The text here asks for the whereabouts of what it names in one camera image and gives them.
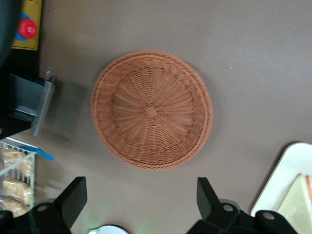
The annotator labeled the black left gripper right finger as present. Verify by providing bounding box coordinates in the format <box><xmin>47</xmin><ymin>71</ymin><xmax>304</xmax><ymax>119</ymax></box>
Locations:
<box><xmin>185</xmin><ymin>177</ymin><xmax>298</xmax><ymax>234</ymax></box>

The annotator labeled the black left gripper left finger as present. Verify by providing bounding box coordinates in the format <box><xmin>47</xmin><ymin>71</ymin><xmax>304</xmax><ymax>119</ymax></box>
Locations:
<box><xmin>0</xmin><ymin>176</ymin><xmax>88</xmax><ymax>234</ymax></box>

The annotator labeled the triangle sandwich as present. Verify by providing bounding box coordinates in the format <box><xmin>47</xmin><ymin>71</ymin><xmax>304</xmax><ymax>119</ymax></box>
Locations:
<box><xmin>277</xmin><ymin>173</ymin><xmax>312</xmax><ymax>234</ymax></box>

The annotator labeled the beige plastic tray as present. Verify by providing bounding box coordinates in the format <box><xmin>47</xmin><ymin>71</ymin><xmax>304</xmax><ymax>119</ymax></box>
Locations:
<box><xmin>251</xmin><ymin>142</ymin><xmax>312</xmax><ymax>221</ymax></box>

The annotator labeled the round brown wicker basket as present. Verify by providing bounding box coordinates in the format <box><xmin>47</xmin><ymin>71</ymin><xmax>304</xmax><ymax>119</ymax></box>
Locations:
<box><xmin>91</xmin><ymin>50</ymin><xmax>214</xmax><ymax>171</ymax></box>

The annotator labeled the clear wrapped cookie pack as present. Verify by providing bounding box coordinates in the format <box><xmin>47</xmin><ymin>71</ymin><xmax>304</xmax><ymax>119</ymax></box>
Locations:
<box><xmin>1</xmin><ymin>177</ymin><xmax>34</xmax><ymax>203</ymax></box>
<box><xmin>2</xmin><ymin>197</ymin><xmax>32</xmax><ymax>218</ymax></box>
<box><xmin>1</xmin><ymin>150</ymin><xmax>33</xmax><ymax>176</ymax></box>

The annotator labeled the blue plastic tool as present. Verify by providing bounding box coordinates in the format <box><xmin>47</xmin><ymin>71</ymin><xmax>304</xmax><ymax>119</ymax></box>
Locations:
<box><xmin>19</xmin><ymin>145</ymin><xmax>55</xmax><ymax>161</ymax></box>

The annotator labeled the yellow emergency stop control box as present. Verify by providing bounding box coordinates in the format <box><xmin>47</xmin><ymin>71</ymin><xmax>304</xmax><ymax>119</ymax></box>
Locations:
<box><xmin>0</xmin><ymin>0</ymin><xmax>43</xmax><ymax>137</ymax></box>

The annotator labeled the white wire rack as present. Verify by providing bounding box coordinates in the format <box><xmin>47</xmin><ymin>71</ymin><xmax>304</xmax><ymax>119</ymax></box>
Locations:
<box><xmin>0</xmin><ymin>136</ymin><xmax>38</xmax><ymax>218</ymax></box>

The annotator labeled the grey metal bracket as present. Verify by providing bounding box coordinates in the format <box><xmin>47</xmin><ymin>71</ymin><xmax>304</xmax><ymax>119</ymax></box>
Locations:
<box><xmin>9</xmin><ymin>70</ymin><xmax>56</xmax><ymax>137</ymax></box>

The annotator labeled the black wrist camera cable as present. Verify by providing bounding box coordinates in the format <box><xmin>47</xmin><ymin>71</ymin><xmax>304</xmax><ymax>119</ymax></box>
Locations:
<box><xmin>0</xmin><ymin>0</ymin><xmax>24</xmax><ymax>67</ymax></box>

